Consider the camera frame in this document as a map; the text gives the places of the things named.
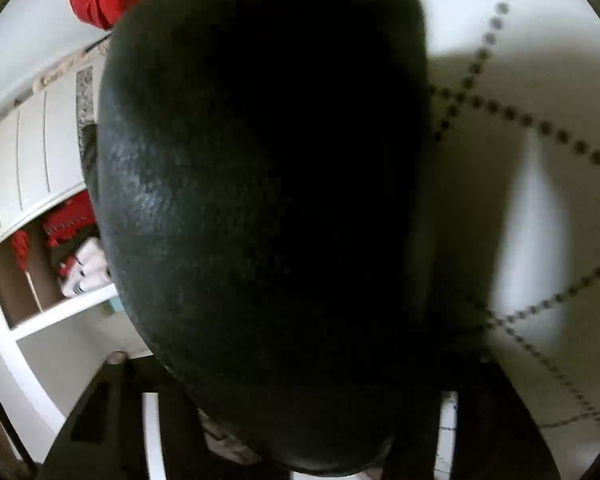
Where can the white wardrobe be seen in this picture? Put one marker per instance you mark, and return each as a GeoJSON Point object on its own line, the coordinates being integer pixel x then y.
{"type": "Point", "coordinates": [30, 150]}

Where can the black leather jacket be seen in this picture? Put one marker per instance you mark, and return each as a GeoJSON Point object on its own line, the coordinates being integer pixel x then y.
{"type": "Point", "coordinates": [260, 210]}

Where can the white quilted mat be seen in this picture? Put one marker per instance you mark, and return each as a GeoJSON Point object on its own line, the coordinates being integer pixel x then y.
{"type": "Point", "coordinates": [530, 170]}

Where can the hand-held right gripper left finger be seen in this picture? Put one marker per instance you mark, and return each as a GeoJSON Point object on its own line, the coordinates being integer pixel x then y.
{"type": "Point", "coordinates": [105, 410]}

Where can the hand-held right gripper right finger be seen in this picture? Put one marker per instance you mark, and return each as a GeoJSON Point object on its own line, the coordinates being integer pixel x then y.
{"type": "Point", "coordinates": [500, 435]}

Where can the white fluffy clothes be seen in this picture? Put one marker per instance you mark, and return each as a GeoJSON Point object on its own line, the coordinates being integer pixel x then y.
{"type": "Point", "coordinates": [85, 270]}

